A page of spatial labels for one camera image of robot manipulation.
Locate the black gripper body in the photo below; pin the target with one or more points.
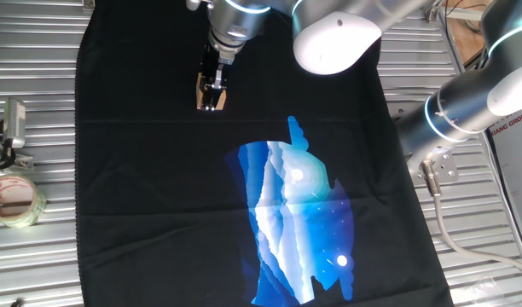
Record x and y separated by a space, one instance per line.
210 61

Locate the grey camera on stand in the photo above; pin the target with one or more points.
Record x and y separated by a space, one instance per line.
14 121

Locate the black cloth with blue print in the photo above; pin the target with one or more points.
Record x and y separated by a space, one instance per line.
158 170

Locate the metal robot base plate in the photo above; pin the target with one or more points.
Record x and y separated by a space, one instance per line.
450 172

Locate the small wooden block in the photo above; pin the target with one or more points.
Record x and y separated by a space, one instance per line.
198 91

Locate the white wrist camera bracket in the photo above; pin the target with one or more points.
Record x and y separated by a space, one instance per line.
193 4

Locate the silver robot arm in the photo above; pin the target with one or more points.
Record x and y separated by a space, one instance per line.
338 38

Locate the small metal bracket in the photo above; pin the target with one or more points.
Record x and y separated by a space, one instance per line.
88 4
432 10

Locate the clear packing tape roll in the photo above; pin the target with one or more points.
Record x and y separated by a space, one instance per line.
30 213

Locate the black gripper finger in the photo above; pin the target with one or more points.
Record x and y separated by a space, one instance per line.
210 96

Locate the white sign with red text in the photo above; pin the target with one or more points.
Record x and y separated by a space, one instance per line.
517 170

